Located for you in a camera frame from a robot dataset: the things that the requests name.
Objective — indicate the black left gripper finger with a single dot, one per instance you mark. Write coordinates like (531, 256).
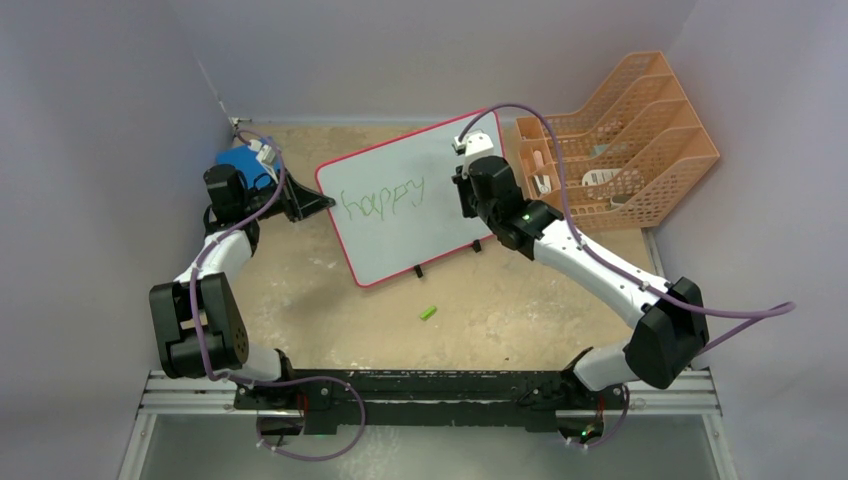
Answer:
(295, 189)
(306, 203)

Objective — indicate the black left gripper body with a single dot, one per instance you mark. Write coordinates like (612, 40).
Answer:
(278, 208)

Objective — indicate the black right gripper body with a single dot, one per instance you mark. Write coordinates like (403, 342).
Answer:
(468, 196)

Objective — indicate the pink framed whiteboard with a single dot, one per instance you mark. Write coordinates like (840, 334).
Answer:
(396, 206)

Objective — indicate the green marker cap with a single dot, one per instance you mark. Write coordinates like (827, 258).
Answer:
(428, 313)

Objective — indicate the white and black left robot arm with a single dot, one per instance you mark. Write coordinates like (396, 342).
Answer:
(198, 327)

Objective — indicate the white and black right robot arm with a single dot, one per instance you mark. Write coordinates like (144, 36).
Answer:
(668, 328)

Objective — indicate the blue box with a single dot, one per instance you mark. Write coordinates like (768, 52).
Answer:
(239, 161)

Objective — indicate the white stapler in organizer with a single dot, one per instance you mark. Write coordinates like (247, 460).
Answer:
(542, 184)

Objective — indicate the white remote in organizer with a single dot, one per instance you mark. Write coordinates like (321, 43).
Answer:
(599, 176)

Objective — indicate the orange plastic desk organizer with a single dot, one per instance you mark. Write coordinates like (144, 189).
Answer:
(640, 120)

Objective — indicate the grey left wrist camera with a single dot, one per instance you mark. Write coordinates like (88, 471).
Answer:
(265, 156)

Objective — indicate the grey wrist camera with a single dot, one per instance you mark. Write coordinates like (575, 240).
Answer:
(265, 156)
(475, 145)

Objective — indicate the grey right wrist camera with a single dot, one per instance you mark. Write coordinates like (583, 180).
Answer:
(475, 145)

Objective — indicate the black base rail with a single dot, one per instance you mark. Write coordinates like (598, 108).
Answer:
(536, 401)

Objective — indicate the aluminium frame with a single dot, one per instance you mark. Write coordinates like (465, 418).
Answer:
(496, 311)

